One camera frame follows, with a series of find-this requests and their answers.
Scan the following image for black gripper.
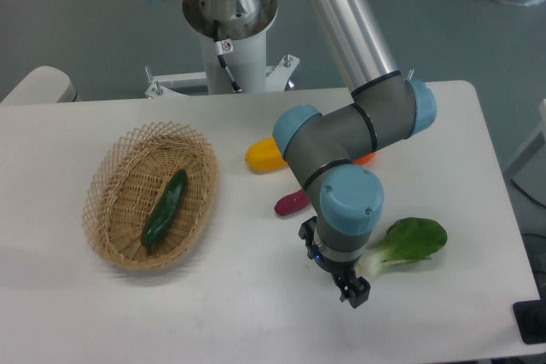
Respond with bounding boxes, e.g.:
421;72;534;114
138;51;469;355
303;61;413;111
316;254;369;309

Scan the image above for green bok choy leaf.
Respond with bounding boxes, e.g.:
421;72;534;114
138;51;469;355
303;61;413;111
356;217;448;278

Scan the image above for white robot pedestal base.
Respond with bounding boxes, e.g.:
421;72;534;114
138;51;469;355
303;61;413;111
146;0;300;98

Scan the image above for purple sweet potato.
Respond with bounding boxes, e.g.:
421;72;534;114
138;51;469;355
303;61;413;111
274;189;310;217

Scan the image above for white chair back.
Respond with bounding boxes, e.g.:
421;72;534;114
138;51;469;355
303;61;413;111
1;66;81;107

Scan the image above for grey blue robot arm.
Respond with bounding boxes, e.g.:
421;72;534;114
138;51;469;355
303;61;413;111
152;0;437;308

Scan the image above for green cucumber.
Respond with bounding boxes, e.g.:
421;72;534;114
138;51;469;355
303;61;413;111
141;169;188;249

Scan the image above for yellow bell pepper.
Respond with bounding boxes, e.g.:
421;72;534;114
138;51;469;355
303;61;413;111
245;137;288;173

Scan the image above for woven wicker basket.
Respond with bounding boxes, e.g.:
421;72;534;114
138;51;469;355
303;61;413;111
83;122;218;271

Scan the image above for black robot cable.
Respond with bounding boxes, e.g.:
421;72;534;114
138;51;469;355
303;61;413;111
211;18;244;94

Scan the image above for black device at table edge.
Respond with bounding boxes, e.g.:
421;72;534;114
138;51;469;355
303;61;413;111
513;299;545;344

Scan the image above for orange vegetable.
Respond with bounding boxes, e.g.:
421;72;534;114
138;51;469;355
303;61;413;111
353;153;376;166

